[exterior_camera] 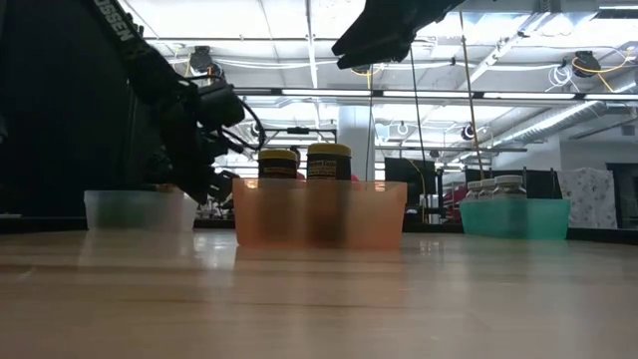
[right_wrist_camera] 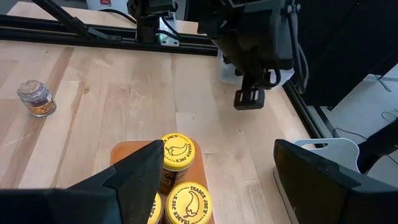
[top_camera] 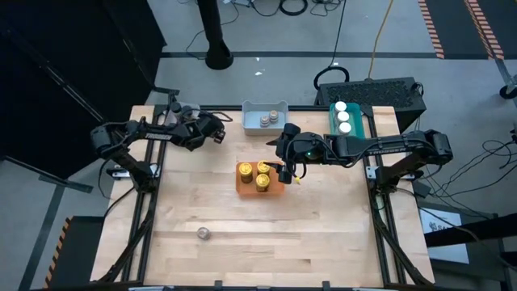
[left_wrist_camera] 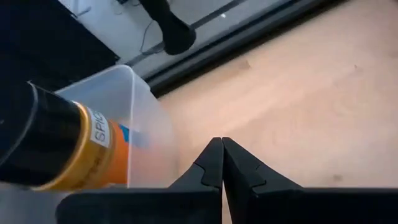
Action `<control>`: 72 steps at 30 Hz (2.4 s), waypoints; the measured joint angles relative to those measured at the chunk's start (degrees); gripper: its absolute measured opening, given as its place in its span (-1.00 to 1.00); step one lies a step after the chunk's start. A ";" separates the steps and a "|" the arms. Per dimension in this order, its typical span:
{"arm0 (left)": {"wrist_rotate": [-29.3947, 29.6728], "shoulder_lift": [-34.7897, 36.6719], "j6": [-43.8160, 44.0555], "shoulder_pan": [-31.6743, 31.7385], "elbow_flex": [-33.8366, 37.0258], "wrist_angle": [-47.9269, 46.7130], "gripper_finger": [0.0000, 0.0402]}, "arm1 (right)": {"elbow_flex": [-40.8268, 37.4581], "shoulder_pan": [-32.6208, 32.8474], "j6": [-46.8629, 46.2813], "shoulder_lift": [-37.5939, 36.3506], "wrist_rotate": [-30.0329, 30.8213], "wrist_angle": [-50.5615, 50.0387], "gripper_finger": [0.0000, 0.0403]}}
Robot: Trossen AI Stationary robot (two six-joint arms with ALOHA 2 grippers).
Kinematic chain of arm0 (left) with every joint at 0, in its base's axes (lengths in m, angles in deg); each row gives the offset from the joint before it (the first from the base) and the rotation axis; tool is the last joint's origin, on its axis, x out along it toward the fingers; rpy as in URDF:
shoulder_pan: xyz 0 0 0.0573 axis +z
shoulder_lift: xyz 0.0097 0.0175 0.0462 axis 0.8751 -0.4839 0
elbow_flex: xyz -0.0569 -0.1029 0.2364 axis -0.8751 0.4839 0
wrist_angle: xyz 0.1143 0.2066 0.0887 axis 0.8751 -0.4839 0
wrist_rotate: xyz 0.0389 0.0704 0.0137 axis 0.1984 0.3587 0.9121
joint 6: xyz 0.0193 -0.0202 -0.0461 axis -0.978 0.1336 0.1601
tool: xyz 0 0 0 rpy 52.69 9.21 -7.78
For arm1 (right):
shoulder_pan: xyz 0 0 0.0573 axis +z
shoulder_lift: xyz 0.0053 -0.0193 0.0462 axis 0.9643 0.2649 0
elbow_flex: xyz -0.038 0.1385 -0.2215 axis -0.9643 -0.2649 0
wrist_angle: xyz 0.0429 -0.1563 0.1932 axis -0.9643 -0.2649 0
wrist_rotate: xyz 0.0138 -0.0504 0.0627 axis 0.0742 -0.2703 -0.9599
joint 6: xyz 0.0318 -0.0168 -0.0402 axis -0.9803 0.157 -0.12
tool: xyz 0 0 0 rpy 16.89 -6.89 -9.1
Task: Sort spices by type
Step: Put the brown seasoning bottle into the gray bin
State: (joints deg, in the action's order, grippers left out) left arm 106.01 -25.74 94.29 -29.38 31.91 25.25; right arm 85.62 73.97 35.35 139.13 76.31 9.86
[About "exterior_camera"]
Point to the dark spice jar yellow lid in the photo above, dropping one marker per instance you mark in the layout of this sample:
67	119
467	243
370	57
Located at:
277	164
329	164

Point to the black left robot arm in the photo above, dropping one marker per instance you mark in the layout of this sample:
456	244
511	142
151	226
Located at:
124	35

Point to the clear plastic bin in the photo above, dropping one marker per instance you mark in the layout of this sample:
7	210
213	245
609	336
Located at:
179	217

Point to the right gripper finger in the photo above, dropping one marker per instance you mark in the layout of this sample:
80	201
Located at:
384	50
379	22

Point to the black metal rack frame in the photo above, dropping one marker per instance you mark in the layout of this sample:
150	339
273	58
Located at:
298	130

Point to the black partition panel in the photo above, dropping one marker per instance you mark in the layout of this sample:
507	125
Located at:
541	187

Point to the orange plastic bin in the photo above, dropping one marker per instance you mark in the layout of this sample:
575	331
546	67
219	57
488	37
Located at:
379	219

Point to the long ceiling light bar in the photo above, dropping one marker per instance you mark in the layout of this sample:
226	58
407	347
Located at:
324	93

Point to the dark window frame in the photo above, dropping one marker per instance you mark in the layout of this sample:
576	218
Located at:
625	194

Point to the white column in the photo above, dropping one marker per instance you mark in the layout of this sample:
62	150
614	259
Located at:
361	134

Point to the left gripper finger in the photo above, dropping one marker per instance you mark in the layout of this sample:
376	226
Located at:
224	184

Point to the black monitor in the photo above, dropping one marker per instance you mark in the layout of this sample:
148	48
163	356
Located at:
406	169

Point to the silver ceiling duct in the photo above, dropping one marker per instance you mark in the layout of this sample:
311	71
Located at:
573	117

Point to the teal plastic bin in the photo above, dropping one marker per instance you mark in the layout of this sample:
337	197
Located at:
516	219

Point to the black curtain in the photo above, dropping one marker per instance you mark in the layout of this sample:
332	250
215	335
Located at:
50	124

